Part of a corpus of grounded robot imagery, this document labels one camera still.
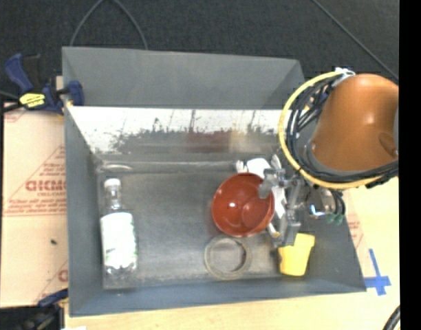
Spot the grey ring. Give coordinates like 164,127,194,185
204,236,253,281

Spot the yellow cup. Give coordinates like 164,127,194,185
277,232,316,277

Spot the red bowl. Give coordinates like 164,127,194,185
210,172,276,238

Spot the clear plastic bottle white label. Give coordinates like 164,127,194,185
99,177,140,277

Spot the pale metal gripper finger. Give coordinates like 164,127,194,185
272,214,303,248
258,168,288,199

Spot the grey metal bin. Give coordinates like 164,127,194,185
61,46,367,318

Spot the brown cardboard board red print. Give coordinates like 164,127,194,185
0,103,369,309

